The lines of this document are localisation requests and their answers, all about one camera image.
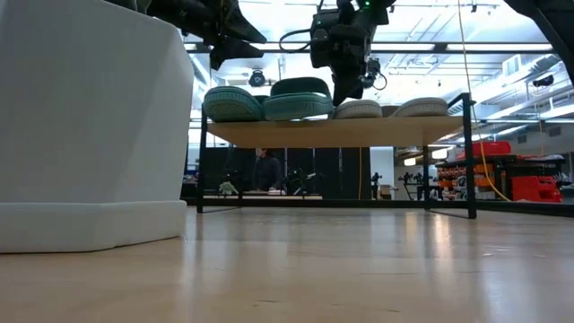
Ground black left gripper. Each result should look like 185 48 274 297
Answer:
146 0 268 72

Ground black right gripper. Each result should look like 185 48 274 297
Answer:
330 23 376 108

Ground grey rubber slide sandal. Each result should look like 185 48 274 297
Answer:
332 99 384 120
381 96 450 119

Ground teal rubber slide sandal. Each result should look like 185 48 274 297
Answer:
202 85 267 124
262 76 335 122

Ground black round hanging device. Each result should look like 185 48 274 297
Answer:
248 68 267 89

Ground black partition panels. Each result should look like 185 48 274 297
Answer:
203 146 372 201

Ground black equipment stand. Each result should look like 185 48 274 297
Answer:
397 170 434 202
370 171 384 201

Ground person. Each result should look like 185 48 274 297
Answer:
252 148 284 192

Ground small green plant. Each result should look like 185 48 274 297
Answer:
218 180 241 197

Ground red storage bins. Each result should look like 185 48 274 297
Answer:
456 140 513 162

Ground black storage rack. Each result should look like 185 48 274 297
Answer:
436 153 568 202

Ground white planter pot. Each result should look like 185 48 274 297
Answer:
0 0 196 255

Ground black ceiling device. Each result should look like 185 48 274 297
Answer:
531 73 556 89

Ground red tool cabinet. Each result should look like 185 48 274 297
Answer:
510 174 564 204

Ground black overhead camera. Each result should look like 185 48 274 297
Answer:
361 57 388 92

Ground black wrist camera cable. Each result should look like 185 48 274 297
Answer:
278 28 316 55

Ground wooden shelf with black frame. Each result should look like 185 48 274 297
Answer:
196 92 478 221

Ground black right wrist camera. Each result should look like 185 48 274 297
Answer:
309 8 344 69

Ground black table edge rail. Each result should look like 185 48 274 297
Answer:
180 196 574 219

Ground yellow hanging cable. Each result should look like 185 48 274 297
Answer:
456 0 513 203

